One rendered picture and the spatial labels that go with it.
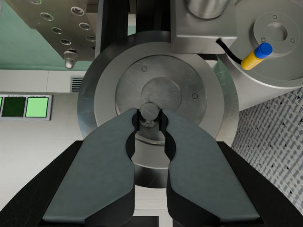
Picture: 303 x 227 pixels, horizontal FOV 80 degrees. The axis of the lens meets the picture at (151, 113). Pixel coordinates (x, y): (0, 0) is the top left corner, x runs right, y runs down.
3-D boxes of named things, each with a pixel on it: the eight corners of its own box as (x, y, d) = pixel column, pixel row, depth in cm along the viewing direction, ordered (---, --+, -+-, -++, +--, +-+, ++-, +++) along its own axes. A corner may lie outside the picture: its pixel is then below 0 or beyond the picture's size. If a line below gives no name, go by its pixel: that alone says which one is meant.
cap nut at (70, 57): (75, 51, 50) (73, 66, 49) (80, 57, 54) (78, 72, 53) (61, 51, 50) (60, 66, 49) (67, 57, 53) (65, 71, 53)
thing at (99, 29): (109, -85, 21) (99, 61, 18) (127, 36, 45) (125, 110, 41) (104, -85, 21) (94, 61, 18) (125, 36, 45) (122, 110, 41)
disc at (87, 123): (231, 29, 18) (249, 186, 15) (228, 33, 19) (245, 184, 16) (80, 29, 18) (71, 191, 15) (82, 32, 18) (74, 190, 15)
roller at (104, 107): (218, 41, 17) (231, 167, 15) (174, 105, 43) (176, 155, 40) (95, 41, 17) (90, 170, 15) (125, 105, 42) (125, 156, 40)
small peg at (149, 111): (134, 115, 11) (145, 97, 12) (136, 122, 14) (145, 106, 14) (153, 127, 11) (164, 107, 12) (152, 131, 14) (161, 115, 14)
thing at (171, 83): (222, 79, 15) (181, 161, 14) (213, 88, 17) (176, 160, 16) (143, 38, 15) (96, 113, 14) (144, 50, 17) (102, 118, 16)
